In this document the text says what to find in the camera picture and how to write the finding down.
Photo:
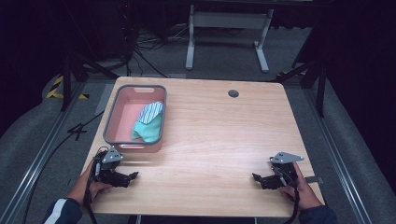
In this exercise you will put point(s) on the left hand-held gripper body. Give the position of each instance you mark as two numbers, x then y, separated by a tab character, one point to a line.
106	163

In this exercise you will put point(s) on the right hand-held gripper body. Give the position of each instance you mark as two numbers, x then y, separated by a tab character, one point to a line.
285	169

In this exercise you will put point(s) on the person's right hand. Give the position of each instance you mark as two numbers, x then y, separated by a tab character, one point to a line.
303	193

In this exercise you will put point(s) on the person's left hand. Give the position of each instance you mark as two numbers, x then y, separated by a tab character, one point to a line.
84	188

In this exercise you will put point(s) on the grey tape strip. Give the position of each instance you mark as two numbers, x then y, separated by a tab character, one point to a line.
313	179

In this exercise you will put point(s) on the black tape cross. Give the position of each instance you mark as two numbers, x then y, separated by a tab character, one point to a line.
77	130

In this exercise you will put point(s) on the pink basin with grey rim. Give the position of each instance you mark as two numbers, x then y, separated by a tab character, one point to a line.
124	121

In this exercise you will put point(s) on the teal and striped cloth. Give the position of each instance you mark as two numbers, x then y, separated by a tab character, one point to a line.
149	126

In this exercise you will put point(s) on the yellow and black floor tape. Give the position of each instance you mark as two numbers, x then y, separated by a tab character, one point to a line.
54	90

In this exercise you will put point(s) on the black tripod stand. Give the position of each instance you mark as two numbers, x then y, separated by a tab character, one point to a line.
67	81
320	84

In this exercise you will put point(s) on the aluminium floor rail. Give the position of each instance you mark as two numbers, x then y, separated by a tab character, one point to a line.
339	158
37	165

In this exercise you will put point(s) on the grey metal table frame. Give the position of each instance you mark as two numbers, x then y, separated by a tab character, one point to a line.
229	21

